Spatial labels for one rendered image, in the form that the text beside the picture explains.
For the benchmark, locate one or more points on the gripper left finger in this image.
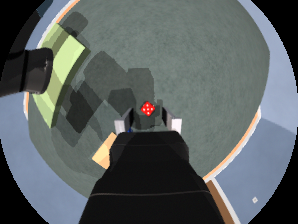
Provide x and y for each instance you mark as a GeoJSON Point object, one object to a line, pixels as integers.
{"type": "Point", "coordinates": [125, 122]}

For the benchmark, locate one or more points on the red die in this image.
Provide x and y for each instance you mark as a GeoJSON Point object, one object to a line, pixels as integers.
{"type": "Point", "coordinates": [147, 108]}

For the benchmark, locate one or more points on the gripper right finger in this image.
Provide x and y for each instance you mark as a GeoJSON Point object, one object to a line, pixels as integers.
{"type": "Point", "coordinates": [171, 122]}

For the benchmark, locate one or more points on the orange flat mat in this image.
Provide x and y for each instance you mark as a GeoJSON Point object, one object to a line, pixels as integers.
{"type": "Point", "coordinates": [102, 155]}

